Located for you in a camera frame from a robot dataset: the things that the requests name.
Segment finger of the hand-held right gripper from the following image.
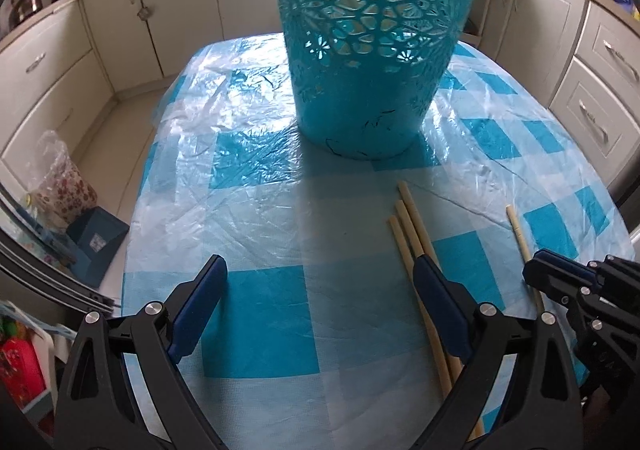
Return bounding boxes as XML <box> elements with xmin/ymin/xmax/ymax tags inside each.
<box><xmin>532</xmin><ymin>250</ymin><xmax>608</xmax><ymax>281</ymax></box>
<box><xmin>521</xmin><ymin>262</ymin><xmax>583</xmax><ymax>311</ymax></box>

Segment blue and yellow packet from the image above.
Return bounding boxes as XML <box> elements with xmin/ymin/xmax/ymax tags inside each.
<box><xmin>611</xmin><ymin>0</ymin><xmax>640</xmax><ymax>21</ymax></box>

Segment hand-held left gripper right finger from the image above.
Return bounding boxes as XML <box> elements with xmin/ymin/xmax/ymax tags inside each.
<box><xmin>412</xmin><ymin>254</ymin><xmax>584</xmax><ymax>450</ymax></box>

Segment blue perforated plastic basket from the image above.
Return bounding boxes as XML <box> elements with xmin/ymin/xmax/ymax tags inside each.
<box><xmin>267</xmin><ymin>0</ymin><xmax>493</xmax><ymax>161</ymax></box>

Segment blue checkered plastic tablecloth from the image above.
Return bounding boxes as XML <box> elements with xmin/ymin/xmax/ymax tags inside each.
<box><xmin>121</xmin><ymin>32</ymin><xmax>632</xmax><ymax>450</ymax></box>

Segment grey metal frame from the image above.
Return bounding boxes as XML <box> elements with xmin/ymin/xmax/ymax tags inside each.
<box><xmin>0</xmin><ymin>180</ymin><xmax>122</xmax><ymax>317</ymax></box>

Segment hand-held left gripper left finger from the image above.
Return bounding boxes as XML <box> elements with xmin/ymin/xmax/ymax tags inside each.
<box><xmin>54</xmin><ymin>254</ymin><xmax>229</xmax><ymax>450</ymax></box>

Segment cream double-door base cabinets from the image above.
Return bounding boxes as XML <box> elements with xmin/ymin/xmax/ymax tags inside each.
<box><xmin>80</xmin><ymin>0</ymin><xmax>281</xmax><ymax>95</ymax></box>

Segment red package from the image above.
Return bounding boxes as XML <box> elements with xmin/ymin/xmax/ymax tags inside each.
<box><xmin>0</xmin><ymin>335</ymin><xmax>47</xmax><ymax>412</ymax></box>

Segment cream base cabinet with drawer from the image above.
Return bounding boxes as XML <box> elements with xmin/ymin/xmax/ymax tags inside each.
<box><xmin>0</xmin><ymin>0</ymin><xmax>119</xmax><ymax>171</ymax></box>

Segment clear plastic bag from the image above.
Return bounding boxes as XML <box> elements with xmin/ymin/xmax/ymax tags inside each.
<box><xmin>22</xmin><ymin>130</ymin><xmax>99</xmax><ymax>231</ymax></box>

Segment blue cardboard box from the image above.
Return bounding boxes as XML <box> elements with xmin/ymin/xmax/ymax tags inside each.
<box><xmin>66</xmin><ymin>208</ymin><xmax>130</xmax><ymax>289</ymax></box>

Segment metal kettle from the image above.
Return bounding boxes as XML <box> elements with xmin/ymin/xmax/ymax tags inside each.
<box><xmin>9</xmin><ymin>0</ymin><xmax>44</xmax><ymax>26</ymax></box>

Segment wooden chopstick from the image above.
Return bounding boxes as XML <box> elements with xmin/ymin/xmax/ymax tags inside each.
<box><xmin>387</xmin><ymin>216</ymin><xmax>458</xmax><ymax>398</ymax></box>
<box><xmin>393</xmin><ymin>200</ymin><xmax>485</xmax><ymax>440</ymax></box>
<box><xmin>505</xmin><ymin>205</ymin><xmax>547</xmax><ymax>315</ymax></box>
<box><xmin>396</xmin><ymin>181</ymin><xmax>442</xmax><ymax>267</ymax></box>

